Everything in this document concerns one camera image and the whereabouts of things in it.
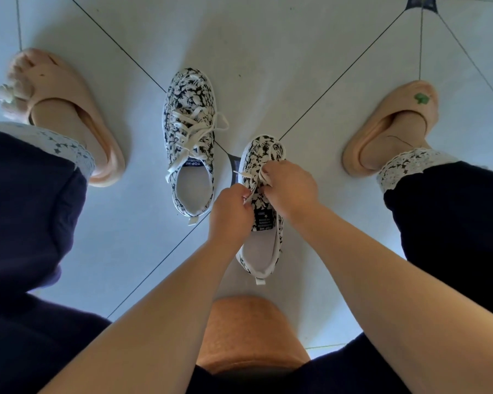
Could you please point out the person's left hand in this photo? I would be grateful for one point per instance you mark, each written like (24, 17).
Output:
(228, 221)

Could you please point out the person's right hand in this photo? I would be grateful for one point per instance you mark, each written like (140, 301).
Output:
(291, 192)

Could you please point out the white shoelace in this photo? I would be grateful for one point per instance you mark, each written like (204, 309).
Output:
(189, 123)
(252, 178)

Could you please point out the floral sneaker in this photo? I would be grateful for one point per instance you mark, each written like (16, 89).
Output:
(263, 151)
(189, 88)

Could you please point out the person's left forearm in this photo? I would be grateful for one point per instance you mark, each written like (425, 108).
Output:
(148, 324)

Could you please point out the person's right leg navy trousers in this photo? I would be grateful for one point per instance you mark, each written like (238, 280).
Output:
(456, 217)

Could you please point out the person's leg navy trousers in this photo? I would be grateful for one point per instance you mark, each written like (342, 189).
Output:
(456, 217)
(24, 209)

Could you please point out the person's left leg navy trousers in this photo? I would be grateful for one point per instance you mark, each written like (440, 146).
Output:
(24, 209)

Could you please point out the pink slipper with green charm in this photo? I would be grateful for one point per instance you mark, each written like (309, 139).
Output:
(398, 98)

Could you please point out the pink slipper with white charms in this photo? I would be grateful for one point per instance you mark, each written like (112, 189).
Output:
(65, 82)

